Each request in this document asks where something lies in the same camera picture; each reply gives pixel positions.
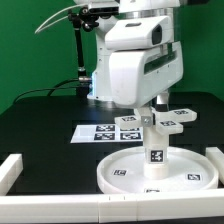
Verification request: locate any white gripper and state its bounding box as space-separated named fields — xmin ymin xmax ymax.
xmin=109 ymin=42 xmax=183 ymax=127

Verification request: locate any white cross-shaped table base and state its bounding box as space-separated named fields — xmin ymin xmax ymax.
xmin=114 ymin=107 xmax=197 ymax=135

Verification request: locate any white round table top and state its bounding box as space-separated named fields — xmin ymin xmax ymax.
xmin=97 ymin=146 xmax=219 ymax=194

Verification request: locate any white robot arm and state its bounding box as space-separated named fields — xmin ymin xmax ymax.
xmin=74 ymin=0 xmax=183 ymax=109

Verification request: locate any white marker sheet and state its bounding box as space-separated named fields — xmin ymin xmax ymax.
xmin=71 ymin=124 xmax=142 ymax=143

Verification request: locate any white right fence bar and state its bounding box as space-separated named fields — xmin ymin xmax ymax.
xmin=206 ymin=147 xmax=224 ymax=185

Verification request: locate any white fence bar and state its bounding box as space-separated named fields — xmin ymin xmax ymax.
xmin=206 ymin=147 xmax=224 ymax=185
xmin=0 ymin=189 xmax=224 ymax=224
xmin=0 ymin=154 xmax=23 ymax=196

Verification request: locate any white front fence bar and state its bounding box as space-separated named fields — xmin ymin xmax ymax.
xmin=0 ymin=189 xmax=224 ymax=224

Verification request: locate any white left fence bar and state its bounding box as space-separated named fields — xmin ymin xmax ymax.
xmin=0 ymin=154 xmax=23 ymax=196

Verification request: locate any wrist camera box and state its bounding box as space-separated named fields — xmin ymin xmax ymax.
xmin=105 ymin=16 xmax=173 ymax=51

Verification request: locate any black cable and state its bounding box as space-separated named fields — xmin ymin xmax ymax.
xmin=13 ymin=78 xmax=81 ymax=103

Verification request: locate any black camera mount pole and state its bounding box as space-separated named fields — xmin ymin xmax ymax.
xmin=68 ymin=7 xmax=99 ymax=98

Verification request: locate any white cable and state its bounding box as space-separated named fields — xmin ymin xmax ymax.
xmin=34 ymin=3 xmax=84 ymax=35

